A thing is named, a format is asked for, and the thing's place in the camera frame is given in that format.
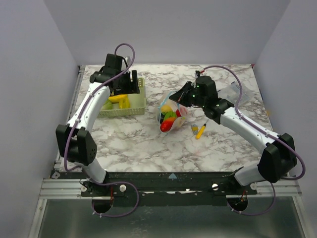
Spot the yellow banana toy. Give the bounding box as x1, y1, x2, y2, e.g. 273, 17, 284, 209
108, 94, 127, 103

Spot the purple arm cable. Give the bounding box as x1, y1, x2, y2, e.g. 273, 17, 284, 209
195, 65, 307, 215
63, 43, 141, 219

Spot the yellow handled screwdriver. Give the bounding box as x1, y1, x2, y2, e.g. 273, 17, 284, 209
196, 120, 209, 139

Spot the clear plastic screw box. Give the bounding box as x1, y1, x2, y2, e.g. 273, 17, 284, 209
218, 81, 254, 106

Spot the yellow pear toy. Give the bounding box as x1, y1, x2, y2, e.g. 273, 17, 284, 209
160, 105, 173, 114

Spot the clear zip top bag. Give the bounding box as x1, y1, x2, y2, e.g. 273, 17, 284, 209
154, 91, 189, 133

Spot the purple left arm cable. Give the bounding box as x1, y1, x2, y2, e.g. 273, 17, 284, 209
63, 43, 141, 219

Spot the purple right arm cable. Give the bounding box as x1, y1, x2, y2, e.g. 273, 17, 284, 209
195, 65, 307, 215

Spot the green cabbage toy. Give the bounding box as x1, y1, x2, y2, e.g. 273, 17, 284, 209
102, 100, 113, 111

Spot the red tomato toy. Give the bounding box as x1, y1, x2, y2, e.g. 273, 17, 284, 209
175, 110, 182, 117

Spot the green perforated plastic basket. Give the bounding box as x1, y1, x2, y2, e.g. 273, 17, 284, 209
98, 77, 146, 118

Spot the yellow green starfruit toy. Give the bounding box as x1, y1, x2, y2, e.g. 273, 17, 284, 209
118, 98, 130, 109

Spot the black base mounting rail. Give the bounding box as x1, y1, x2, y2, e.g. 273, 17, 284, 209
50, 171, 257, 207

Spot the yellow hex key set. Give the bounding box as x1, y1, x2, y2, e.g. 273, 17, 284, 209
191, 124, 199, 135

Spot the green leaf toy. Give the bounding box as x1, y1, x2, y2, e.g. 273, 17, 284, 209
164, 111, 177, 120

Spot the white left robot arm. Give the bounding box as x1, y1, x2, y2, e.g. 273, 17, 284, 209
55, 54, 140, 196

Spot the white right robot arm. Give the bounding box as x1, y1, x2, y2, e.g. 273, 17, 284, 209
169, 76, 297, 194

